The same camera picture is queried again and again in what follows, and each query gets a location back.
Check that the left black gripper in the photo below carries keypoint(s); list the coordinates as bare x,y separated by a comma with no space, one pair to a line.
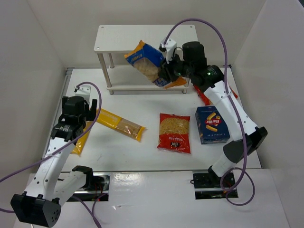
92,107

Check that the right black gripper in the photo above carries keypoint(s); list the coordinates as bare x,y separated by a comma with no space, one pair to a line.
166,71

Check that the blue orange pasta bag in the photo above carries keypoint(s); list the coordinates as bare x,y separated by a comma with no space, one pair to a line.
147,60

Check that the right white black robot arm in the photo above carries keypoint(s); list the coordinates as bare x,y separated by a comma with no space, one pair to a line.
246,135

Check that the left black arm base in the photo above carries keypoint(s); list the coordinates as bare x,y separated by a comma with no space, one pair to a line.
99,190

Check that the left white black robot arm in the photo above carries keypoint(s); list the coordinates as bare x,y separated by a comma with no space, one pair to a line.
41,202

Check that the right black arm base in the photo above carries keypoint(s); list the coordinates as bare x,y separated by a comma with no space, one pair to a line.
206,188

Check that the white two-tier shelf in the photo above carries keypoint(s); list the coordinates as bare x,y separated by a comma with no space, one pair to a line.
113,41

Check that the yellow spaghetti pack with label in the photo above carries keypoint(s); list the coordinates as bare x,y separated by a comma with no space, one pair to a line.
81,142

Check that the yellow Pastatime spaghetti pack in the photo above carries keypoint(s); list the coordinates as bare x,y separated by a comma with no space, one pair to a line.
120,125

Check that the red fusilli bag back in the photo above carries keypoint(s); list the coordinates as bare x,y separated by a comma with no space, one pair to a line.
204,96

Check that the red fusilli bag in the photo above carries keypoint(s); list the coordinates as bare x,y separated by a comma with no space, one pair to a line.
174,133
204,96

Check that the red fusilli bag front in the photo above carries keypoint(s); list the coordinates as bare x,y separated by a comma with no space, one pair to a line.
174,133

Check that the blue Barilla rigatoni box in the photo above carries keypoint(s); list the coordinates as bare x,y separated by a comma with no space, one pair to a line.
211,125

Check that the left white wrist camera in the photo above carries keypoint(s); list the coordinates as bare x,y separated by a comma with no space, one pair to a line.
84,91

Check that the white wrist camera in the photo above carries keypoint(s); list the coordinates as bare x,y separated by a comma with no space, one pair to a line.
84,91
168,46

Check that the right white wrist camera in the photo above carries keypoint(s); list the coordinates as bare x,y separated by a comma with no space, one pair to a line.
168,46

